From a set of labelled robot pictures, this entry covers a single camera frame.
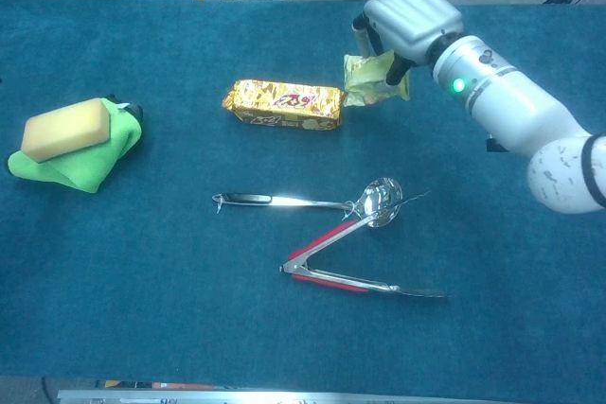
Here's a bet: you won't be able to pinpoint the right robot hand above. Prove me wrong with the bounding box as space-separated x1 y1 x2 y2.
350 0 465 88

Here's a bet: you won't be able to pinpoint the yellow-green snack packet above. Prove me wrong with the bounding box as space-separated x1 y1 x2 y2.
342 49 411 108

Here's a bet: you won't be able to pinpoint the gold foil snack bar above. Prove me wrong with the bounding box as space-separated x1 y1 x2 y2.
221 79 345 132

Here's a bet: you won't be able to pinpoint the steel ladle black grip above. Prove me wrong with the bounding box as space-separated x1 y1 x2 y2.
212 177 403 229

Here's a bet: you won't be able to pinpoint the red-handled steel tongs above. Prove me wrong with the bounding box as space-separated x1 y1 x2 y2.
279 188 451 299

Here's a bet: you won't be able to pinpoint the green microfibre cloth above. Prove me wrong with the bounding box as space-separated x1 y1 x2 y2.
6 94 144 194

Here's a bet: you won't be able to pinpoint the yellow sponge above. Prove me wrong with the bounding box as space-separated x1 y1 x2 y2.
20 97 111 164

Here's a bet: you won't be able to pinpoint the blue carpet table cover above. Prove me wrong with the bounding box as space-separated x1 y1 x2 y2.
0 0 606 400

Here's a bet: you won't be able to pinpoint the aluminium frame rail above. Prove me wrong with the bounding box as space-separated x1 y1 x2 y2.
57 388 522 404

